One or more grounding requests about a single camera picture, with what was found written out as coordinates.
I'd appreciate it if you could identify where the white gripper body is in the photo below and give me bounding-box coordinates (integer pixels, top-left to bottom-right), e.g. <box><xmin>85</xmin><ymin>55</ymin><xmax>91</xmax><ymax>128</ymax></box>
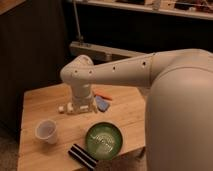
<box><xmin>68</xmin><ymin>95</ymin><xmax>97</xmax><ymax>114</ymax></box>

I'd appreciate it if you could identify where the white plastic cup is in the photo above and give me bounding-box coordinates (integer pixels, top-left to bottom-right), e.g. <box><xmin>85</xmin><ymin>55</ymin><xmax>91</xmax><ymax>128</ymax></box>
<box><xmin>35</xmin><ymin>119</ymin><xmax>58</xmax><ymax>144</ymax></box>

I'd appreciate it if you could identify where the metal vertical pole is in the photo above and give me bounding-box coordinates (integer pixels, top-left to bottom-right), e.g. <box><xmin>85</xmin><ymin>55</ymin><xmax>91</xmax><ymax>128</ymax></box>
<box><xmin>72</xmin><ymin>0</ymin><xmax>83</xmax><ymax>44</ymax></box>

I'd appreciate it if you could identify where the wooden shelf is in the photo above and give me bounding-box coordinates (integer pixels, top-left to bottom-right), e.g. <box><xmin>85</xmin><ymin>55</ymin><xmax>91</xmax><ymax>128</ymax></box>
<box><xmin>67</xmin><ymin>0</ymin><xmax>213</xmax><ymax>21</ymax></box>

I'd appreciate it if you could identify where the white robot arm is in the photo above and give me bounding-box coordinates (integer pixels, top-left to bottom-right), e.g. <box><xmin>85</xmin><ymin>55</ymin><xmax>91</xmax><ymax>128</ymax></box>
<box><xmin>60</xmin><ymin>49</ymin><xmax>213</xmax><ymax>171</ymax></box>

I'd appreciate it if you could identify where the green ceramic bowl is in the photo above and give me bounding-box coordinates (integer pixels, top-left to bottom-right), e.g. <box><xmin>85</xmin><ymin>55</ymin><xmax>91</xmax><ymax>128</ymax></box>
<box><xmin>85</xmin><ymin>122</ymin><xmax>123</xmax><ymax>160</ymax></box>

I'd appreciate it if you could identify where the grey metal rail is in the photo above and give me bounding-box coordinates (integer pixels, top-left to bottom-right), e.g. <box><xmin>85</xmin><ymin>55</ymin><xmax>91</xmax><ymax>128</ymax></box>
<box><xmin>69</xmin><ymin>41</ymin><xmax>142</xmax><ymax>62</ymax></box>

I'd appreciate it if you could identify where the orange carrot toy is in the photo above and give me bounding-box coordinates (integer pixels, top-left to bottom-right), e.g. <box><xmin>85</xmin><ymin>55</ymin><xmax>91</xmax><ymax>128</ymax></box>
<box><xmin>94</xmin><ymin>91</ymin><xmax>113</xmax><ymax>101</ymax></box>

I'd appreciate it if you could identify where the white plastic bottle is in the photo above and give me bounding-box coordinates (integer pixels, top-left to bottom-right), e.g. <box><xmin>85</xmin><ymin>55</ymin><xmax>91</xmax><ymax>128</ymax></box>
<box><xmin>58</xmin><ymin>102</ymin><xmax>74</xmax><ymax>114</ymax></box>

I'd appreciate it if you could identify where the black white striped object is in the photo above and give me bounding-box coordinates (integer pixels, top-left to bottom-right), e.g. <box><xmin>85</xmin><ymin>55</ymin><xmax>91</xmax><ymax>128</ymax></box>
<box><xmin>68</xmin><ymin>144</ymin><xmax>98</xmax><ymax>171</ymax></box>

